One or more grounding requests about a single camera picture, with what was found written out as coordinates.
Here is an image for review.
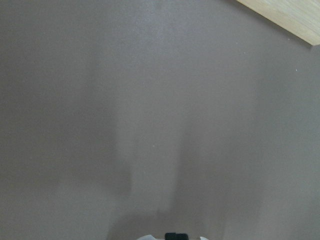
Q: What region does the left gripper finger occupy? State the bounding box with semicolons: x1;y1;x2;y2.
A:
164;232;188;240

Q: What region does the bamboo cutting board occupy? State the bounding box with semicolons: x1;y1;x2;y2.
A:
239;0;320;46

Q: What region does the clear plastic egg box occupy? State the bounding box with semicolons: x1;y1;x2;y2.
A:
137;234;208;240

